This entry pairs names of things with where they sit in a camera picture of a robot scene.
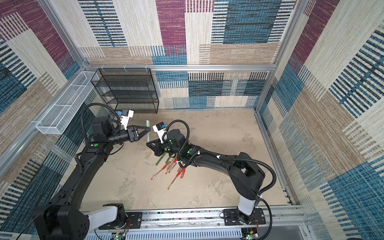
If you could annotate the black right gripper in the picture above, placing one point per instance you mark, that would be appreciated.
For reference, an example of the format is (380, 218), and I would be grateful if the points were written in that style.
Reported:
(158, 150)

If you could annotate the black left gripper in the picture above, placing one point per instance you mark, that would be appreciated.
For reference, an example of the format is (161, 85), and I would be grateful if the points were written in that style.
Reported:
(132, 130)

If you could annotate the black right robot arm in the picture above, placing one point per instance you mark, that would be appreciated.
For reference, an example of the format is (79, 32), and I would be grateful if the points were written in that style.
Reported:
(246, 175)

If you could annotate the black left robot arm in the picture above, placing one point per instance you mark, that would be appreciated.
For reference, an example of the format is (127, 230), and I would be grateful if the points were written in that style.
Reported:
(62, 219)

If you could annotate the red gel pen short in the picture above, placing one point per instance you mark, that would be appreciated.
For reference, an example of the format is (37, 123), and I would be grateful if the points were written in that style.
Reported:
(183, 173)

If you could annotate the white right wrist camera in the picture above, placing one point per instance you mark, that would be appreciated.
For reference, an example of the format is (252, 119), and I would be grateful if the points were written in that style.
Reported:
(160, 130)

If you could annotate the black wire mesh shelf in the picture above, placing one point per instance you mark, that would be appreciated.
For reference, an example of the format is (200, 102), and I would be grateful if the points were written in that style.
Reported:
(129, 89)

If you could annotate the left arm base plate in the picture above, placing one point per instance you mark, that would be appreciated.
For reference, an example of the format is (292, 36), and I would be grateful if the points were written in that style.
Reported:
(131, 220)

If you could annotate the white wire mesh basket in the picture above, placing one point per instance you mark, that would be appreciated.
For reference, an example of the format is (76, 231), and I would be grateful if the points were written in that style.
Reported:
(60, 115)

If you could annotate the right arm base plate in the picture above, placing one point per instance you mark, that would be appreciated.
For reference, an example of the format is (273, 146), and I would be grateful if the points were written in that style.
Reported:
(234, 217)

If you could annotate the aluminium mounting rail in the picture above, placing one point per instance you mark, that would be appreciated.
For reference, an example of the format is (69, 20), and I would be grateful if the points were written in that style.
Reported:
(282, 222)

